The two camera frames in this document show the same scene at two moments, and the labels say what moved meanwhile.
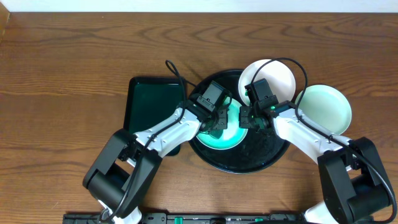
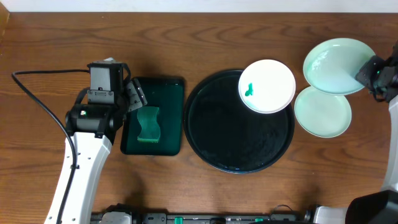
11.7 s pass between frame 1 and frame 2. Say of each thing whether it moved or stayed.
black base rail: stayed
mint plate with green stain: stayed
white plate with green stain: stayed
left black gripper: moved
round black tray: stayed
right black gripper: moved
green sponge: moved
